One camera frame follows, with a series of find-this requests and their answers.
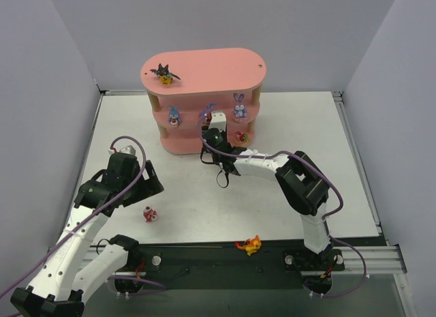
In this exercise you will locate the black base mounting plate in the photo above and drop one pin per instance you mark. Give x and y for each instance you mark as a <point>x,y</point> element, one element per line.
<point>278,264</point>

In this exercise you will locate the blue bunny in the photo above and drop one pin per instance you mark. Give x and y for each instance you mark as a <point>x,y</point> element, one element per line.
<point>240,112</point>

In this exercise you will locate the pink three-tier shelf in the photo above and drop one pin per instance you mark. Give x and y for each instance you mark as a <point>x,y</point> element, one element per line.
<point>209,75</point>

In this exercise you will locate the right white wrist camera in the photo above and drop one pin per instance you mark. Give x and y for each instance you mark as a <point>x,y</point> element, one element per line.
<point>216,119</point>

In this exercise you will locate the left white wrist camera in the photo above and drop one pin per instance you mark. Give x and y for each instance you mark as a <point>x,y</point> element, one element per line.
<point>127,150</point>

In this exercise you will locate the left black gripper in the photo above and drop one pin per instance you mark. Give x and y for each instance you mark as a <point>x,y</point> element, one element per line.
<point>150,180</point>

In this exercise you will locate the purple bunny donut toy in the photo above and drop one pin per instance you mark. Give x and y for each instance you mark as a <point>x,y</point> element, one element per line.
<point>205,115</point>

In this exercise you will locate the pink bear strawberry donut toy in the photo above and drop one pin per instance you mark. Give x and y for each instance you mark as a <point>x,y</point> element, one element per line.
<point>241,139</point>

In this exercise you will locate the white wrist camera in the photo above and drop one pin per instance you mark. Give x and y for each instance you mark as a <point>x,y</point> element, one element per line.
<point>127,150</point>
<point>216,119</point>

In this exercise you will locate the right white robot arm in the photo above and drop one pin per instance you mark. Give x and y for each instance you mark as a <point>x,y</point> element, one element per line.
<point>305,188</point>

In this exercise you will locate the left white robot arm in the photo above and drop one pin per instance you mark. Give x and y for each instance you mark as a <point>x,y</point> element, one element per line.
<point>62,287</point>

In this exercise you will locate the orange spiky creature toy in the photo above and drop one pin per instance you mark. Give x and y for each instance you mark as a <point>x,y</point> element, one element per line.
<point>250,246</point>

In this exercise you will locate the small purple bunny toy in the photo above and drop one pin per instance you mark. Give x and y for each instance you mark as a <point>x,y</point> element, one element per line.
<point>174,117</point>

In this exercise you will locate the red white cake toy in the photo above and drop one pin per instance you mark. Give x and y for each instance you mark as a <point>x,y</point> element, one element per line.
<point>150,214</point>

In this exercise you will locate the black bat creature toy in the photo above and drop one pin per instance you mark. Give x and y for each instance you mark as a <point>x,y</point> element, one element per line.
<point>164,75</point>

